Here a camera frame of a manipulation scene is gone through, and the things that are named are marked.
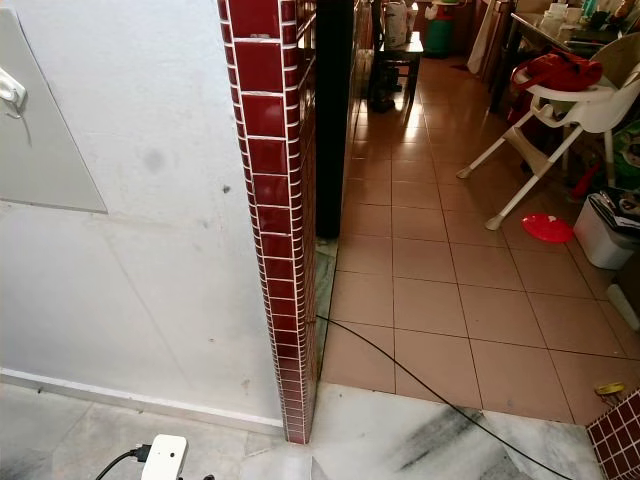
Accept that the red tiled pillar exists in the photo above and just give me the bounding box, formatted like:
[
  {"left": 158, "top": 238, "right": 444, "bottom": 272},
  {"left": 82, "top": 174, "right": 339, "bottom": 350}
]
[{"left": 217, "top": 0, "right": 319, "bottom": 445}]

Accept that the black stool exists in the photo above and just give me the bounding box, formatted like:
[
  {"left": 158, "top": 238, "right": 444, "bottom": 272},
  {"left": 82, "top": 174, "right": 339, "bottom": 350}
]
[{"left": 367, "top": 30, "right": 424, "bottom": 113}]

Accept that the green container red lid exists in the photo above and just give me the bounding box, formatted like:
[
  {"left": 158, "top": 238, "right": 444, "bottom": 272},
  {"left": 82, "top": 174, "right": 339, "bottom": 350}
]
[{"left": 423, "top": 0, "right": 457, "bottom": 57}]

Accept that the red plate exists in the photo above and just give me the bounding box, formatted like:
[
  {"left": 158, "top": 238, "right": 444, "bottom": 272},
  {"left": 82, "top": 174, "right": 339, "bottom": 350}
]
[{"left": 521, "top": 213, "right": 575, "bottom": 244}]

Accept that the red bag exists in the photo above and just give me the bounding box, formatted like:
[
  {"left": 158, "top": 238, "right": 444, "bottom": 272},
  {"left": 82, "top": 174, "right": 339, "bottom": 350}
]
[{"left": 510, "top": 52, "right": 604, "bottom": 97}]

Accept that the white high chair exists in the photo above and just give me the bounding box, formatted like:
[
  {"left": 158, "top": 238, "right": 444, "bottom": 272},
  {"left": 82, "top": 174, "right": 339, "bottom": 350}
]
[{"left": 457, "top": 34, "right": 640, "bottom": 231}]

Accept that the white plastic bin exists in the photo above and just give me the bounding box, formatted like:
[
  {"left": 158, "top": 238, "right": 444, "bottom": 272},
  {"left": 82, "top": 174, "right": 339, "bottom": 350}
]
[{"left": 573, "top": 189, "right": 640, "bottom": 271}]

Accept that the grey wall board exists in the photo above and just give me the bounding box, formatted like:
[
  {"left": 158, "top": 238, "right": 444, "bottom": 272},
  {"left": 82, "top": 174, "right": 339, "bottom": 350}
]
[{"left": 0, "top": 38, "right": 108, "bottom": 213}]

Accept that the white wall hook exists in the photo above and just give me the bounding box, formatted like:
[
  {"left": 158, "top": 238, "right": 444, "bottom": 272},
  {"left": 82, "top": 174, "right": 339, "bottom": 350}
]
[{"left": 0, "top": 68, "right": 29, "bottom": 119}]

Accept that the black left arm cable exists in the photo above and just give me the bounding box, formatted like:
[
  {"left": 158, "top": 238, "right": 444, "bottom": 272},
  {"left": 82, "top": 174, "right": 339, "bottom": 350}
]
[{"left": 95, "top": 446, "right": 153, "bottom": 480}]

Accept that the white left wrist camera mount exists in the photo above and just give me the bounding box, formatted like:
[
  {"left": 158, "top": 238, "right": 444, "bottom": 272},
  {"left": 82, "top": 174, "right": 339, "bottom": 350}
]
[{"left": 142, "top": 434, "right": 189, "bottom": 480}]

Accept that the black door frame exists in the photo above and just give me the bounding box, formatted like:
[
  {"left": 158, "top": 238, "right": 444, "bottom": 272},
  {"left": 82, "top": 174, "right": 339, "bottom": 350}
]
[{"left": 315, "top": 0, "right": 359, "bottom": 240}]

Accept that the black floor cable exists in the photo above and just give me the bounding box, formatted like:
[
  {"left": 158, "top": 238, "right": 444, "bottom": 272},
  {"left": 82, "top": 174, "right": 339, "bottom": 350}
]
[{"left": 317, "top": 314, "right": 577, "bottom": 480}]

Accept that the red tiled low wall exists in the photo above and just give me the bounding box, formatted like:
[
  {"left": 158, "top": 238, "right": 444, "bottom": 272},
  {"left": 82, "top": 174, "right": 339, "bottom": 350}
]
[{"left": 587, "top": 390, "right": 640, "bottom": 480}]

